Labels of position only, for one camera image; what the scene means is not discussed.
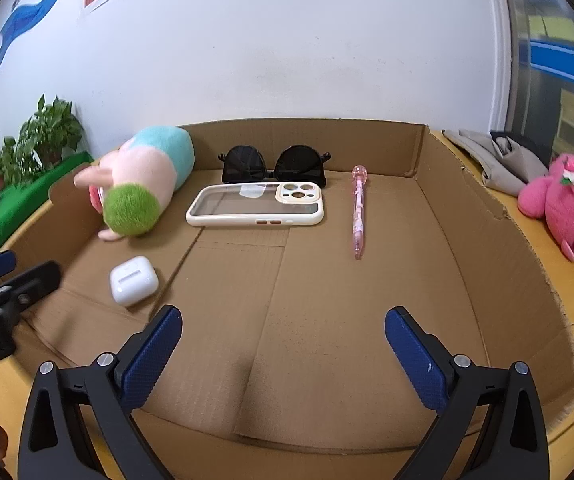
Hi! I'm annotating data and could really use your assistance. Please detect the white earbuds case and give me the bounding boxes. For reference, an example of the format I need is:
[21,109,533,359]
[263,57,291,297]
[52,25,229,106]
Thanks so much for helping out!
[110,255,160,308]

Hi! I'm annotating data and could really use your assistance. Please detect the pink and blue plush toy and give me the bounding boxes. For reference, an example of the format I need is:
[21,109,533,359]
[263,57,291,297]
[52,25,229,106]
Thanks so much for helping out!
[74,125,196,242]

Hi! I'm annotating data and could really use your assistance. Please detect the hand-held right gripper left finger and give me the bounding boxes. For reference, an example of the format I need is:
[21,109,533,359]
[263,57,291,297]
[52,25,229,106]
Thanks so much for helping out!
[17,304,184,480]

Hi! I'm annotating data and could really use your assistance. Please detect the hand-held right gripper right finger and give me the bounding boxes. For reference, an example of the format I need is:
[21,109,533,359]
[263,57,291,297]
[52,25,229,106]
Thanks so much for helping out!
[385,305,550,480]

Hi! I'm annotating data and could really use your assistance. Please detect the glass door with blue stripe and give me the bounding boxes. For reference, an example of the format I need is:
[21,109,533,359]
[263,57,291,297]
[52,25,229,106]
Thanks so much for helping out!
[489,0,574,162]

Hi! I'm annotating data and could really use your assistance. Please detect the potted green plant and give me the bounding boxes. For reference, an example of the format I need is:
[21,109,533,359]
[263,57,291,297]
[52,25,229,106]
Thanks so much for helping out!
[0,136,29,192]
[17,92,86,167]

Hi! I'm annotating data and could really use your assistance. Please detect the green turf mat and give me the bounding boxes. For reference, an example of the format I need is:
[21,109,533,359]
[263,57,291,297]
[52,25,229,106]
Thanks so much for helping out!
[0,150,94,268]

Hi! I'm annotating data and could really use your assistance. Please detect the clear white phone case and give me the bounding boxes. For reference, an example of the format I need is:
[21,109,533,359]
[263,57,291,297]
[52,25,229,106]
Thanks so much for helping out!
[185,181,326,228]

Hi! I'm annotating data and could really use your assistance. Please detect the grey cloth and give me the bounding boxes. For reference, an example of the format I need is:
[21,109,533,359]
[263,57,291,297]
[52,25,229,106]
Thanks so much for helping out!
[442,128,550,199]

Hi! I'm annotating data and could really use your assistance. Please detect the pink strawberry plush toy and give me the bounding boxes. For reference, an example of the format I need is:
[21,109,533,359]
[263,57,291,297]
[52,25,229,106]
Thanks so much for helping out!
[518,153,574,263]

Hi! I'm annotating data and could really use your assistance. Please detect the cardboard box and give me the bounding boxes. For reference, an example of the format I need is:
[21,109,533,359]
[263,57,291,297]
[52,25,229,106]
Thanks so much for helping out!
[4,117,574,456]

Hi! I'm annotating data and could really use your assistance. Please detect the black sunglasses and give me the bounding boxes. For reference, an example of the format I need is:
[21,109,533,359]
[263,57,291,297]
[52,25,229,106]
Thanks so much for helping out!
[217,144,332,187]

